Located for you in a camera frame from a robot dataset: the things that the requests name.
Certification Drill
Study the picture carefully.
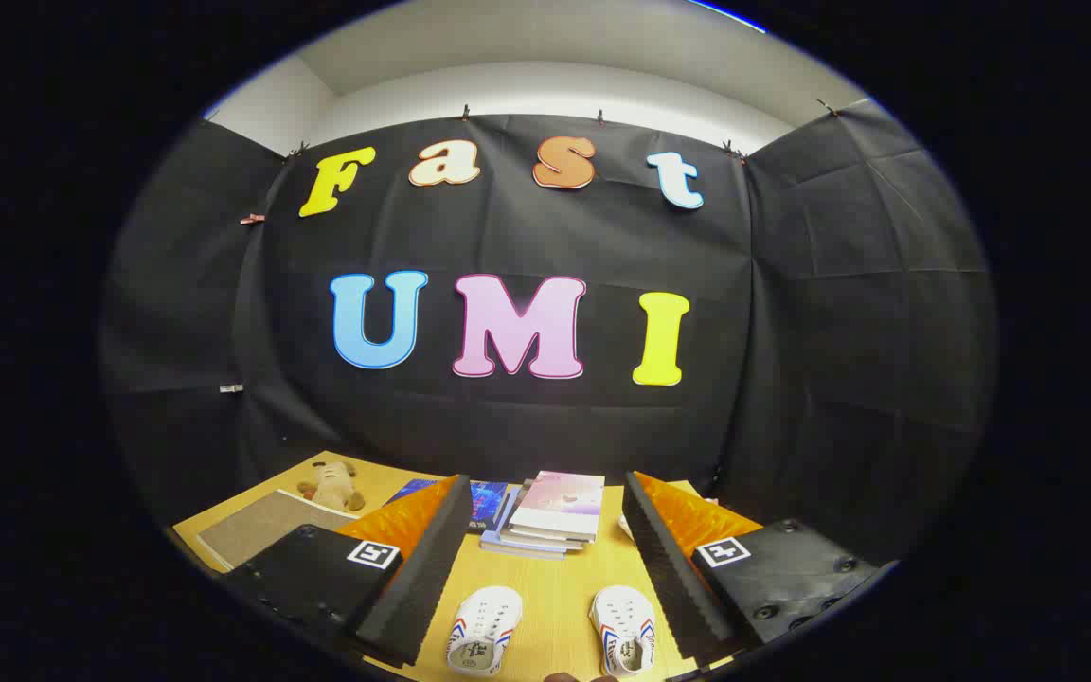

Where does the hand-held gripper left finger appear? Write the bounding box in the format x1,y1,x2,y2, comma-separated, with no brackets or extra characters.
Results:
222,474,475,669

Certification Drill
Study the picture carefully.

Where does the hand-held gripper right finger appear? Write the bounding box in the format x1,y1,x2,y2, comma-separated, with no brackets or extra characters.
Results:
621,471,880,664

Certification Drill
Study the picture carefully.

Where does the white striped canvas shoe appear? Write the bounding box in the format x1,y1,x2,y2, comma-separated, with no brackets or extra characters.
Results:
446,585,524,677
589,584,657,677

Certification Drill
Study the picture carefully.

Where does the light blue book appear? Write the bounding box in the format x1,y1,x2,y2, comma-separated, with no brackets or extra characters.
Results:
479,493,570,562

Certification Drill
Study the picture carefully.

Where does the dark blue book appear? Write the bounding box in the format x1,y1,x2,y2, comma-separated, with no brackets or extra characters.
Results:
385,478,510,533

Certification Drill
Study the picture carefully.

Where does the white thick book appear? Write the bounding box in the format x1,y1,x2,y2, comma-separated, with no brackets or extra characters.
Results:
498,488,596,552

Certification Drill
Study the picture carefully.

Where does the beige plush dog toy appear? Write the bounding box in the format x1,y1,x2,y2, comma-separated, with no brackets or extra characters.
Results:
296,461,367,512

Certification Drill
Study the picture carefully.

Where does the pink cover book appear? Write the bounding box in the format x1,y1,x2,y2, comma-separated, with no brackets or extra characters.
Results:
510,471,606,543

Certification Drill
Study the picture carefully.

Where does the black backdrop cloth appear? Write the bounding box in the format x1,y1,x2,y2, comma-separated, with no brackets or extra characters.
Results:
100,99,998,569

